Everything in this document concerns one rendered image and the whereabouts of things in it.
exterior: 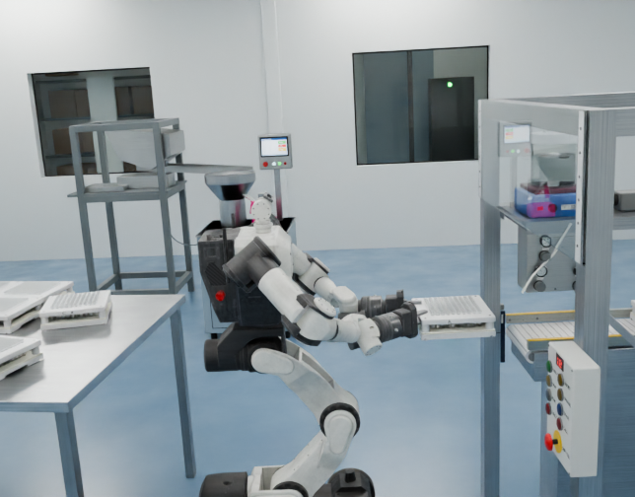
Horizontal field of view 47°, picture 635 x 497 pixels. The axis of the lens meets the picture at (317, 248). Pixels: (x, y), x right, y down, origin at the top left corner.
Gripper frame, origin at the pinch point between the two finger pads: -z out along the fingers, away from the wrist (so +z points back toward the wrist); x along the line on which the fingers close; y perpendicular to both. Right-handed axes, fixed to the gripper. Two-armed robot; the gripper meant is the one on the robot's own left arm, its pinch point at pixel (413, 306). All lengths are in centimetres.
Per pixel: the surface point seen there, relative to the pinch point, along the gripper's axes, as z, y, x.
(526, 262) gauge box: -36.4, 17.7, -18.7
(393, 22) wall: 12, -503, -129
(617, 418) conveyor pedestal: -67, 7, 41
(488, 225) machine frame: -27.9, -12.6, -25.1
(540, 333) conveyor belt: -43.7, -1.9, 12.4
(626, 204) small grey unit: -70, 5, -33
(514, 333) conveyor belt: -34.8, -3.7, 12.8
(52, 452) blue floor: 183, -63, 89
